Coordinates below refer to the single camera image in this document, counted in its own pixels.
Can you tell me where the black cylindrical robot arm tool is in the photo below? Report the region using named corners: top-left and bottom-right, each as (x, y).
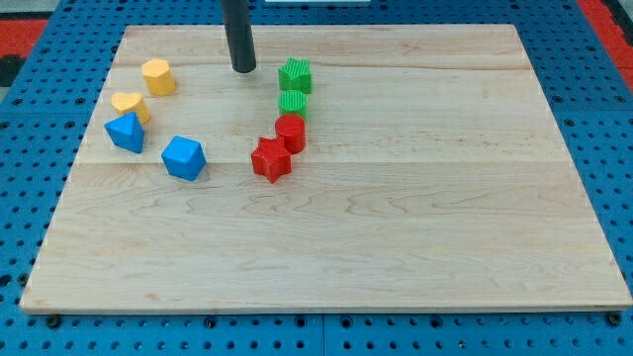
top-left (221, 0), bottom-right (256, 73)

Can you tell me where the red star block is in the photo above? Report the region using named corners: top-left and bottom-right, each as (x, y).
top-left (251, 137), bottom-right (293, 183)

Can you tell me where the green star block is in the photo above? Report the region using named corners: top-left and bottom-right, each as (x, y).
top-left (278, 57), bottom-right (313, 94)

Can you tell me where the red cylinder block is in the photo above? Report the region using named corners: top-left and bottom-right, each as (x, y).
top-left (274, 114), bottom-right (306, 154)

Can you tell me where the light wooden board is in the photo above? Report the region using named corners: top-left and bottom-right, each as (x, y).
top-left (20, 25), bottom-right (632, 314)

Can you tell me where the green cylinder block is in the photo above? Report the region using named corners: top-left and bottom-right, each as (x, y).
top-left (277, 90), bottom-right (308, 121)

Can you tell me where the blue cube block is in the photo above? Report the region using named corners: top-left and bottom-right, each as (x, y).
top-left (161, 135), bottom-right (206, 181)

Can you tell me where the yellow hexagon block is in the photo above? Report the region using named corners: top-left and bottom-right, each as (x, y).
top-left (141, 58), bottom-right (177, 96)

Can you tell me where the blue triangle block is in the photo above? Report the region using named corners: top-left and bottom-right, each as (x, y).
top-left (104, 112), bottom-right (144, 154)

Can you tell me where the yellow heart block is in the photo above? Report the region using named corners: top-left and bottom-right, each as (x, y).
top-left (111, 92), bottom-right (151, 125)

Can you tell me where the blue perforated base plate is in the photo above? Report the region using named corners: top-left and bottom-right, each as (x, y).
top-left (1, 0), bottom-right (632, 355)

